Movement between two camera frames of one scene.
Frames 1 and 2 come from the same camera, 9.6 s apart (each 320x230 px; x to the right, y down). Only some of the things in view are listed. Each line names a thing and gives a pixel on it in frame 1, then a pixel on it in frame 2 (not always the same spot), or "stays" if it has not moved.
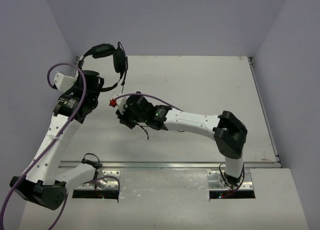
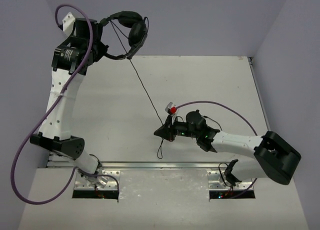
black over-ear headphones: [120, 61] → [137, 35]
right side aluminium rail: [250, 59] stays
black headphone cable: [137, 124] → [154, 107]
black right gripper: [124, 117] → [167, 131]
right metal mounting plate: [216, 182] stays
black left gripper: [93, 84] → [100, 48]
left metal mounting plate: [106, 184] stays
